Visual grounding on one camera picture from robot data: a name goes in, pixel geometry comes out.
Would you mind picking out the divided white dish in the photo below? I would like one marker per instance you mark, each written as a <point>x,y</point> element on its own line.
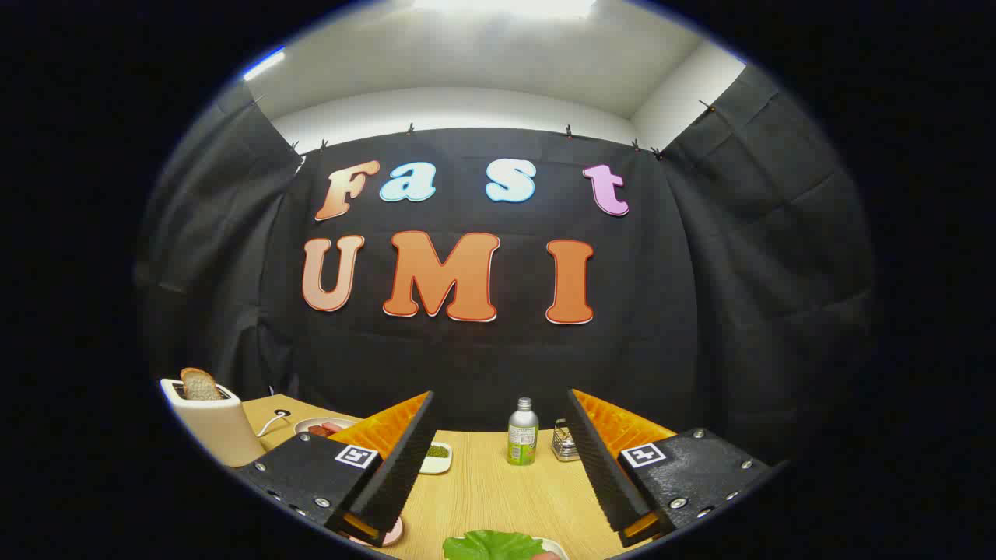
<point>436,465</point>

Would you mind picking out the round white plate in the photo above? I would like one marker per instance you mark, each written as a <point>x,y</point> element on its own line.
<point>305,424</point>

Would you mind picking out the pink plate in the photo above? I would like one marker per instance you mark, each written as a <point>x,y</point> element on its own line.
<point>394,533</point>

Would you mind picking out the black backdrop cloth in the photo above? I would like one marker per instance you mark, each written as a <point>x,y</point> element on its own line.
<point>467,365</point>

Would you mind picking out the ceiling light strip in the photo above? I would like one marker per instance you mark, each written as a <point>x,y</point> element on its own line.
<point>264,64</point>

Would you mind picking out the ceiling light panel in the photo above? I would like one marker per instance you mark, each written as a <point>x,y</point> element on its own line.
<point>506,6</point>

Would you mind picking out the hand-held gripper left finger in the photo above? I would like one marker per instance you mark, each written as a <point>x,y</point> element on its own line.
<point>405,459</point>

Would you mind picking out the green metal drink bottle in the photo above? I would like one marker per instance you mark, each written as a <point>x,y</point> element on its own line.
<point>523,439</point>

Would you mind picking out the square white plate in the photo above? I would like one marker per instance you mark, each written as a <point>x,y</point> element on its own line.
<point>554,548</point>

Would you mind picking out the white toaster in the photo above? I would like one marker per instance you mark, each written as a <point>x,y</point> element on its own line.
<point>218,432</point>

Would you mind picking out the plain bread slice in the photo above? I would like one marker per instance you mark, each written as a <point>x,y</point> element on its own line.
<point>201,386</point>

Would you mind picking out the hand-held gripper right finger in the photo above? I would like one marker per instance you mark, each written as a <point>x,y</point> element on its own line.
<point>599,459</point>

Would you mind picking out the green lettuce leaf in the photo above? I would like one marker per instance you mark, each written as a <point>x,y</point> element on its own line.
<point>486,547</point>

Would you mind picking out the pile of green beans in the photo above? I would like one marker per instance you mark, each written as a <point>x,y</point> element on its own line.
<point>437,451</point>

